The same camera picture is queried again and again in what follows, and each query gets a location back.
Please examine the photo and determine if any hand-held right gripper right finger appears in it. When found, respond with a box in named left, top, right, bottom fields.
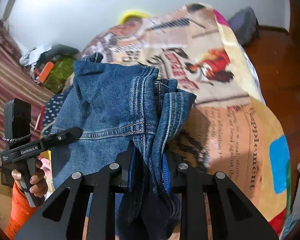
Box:
left=162, top=153, right=279, bottom=240

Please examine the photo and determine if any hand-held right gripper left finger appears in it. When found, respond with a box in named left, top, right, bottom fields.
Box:
left=14, top=142, right=136, bottom=240

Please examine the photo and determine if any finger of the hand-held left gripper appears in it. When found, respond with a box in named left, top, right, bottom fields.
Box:
left=40, top=127, right=82, bottom=153

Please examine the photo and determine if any blue denim jacket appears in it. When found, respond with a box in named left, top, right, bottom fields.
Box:
left=49, top=52, right=197, bottom=240

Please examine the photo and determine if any person's left forearm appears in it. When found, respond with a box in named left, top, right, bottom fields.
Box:
left=4, top=182, right=39, bottom=233

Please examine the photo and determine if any pile of grey white clothes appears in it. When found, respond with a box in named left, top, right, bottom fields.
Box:
left=19, top=44, right=82, bottom=67

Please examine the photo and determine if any person's left hand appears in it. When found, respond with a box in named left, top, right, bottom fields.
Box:
left=11, top=160, right=49, bottom=202

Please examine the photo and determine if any navy dotted cloth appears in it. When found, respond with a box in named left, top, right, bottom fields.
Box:
left=40, top=92, right=73, bottom=137

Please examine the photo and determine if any striped brown curtain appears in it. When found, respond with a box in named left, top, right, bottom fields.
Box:
left=0, top=17, right=56, bottom=168

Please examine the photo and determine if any orange box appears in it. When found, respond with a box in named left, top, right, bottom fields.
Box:
left=37, top=61, right=55, bottom=83

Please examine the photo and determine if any green cloth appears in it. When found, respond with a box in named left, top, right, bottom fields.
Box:
left=43, top=56, right=76, bottom=93

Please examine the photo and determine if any printed blanket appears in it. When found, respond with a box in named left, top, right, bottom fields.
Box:
left=80, top=2, right=292, bottom=232

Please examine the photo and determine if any yellow pillow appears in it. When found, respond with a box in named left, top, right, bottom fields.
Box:
left=118, top=10, right=152, bottom=26

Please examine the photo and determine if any grey purple backpack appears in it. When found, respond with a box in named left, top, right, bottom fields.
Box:
left=227, top=6, right=261, bottom=47

